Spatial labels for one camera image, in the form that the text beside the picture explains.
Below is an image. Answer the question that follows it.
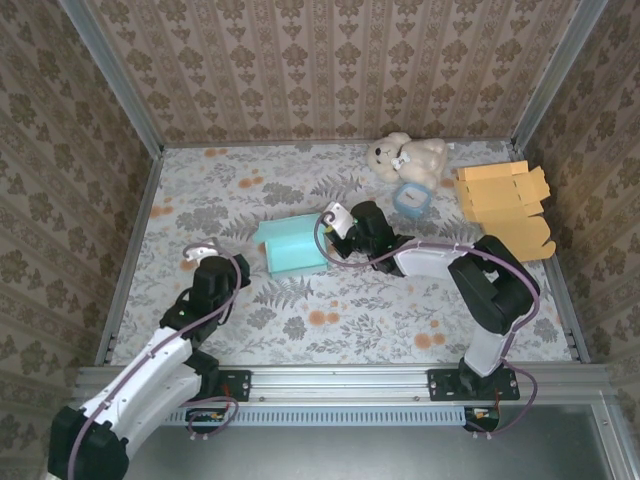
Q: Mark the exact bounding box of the cream plush dog toy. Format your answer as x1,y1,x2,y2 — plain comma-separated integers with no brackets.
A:
363,131,450,191

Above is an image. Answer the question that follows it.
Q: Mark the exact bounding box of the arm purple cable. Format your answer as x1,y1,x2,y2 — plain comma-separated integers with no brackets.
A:
313,212,541,439
67,241,250,476

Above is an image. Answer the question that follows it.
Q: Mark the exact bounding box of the teal paper box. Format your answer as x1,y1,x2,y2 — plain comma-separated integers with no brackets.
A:
252,212,331,279

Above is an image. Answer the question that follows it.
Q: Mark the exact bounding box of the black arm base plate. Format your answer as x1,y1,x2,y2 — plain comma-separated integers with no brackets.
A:
189,368,252,403
426,367,521,402

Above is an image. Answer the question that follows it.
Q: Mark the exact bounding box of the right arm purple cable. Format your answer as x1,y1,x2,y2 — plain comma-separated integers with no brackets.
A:
313,212,541,439

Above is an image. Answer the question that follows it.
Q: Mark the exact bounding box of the small black electronics module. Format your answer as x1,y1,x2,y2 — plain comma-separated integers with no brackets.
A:
462,405,502,434
185,407,235,444

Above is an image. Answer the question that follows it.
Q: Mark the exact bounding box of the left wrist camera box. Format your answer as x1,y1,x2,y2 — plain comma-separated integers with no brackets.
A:
181,241,222,265

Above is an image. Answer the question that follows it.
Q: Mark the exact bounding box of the aluminium frame post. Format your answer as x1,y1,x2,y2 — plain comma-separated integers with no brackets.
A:
58,0,166,157
509,0,610,149

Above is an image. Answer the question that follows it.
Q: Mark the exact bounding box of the grey metal panel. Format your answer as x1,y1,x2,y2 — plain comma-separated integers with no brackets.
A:
47,399,640,480

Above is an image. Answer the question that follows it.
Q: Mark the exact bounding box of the aluminium side rail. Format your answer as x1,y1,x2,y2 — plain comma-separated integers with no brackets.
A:
509,142,592,364
94,149,165,366

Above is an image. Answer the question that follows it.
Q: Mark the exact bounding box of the aluminium front rail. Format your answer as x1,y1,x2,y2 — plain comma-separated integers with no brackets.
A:
74,363,614,401

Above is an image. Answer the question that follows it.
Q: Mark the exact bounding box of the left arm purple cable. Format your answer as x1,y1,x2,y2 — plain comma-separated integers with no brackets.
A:
67,241,250,476

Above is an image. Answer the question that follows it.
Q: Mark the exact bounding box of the floral table cover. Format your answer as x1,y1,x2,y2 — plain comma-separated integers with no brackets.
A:
107,141,576,367

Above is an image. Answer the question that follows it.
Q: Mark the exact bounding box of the yellow paper box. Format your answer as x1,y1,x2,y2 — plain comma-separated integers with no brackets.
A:
453,159,557,265

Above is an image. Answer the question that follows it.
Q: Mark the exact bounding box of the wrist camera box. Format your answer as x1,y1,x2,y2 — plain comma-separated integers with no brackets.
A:
181,241,222,265
322,201,355,237

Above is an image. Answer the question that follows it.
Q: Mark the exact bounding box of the grey slotted cable duct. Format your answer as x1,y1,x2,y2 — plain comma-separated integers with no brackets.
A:
164,405,469,427

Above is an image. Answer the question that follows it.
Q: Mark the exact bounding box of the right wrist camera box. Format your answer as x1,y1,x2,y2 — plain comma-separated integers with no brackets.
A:
322,201,355,237

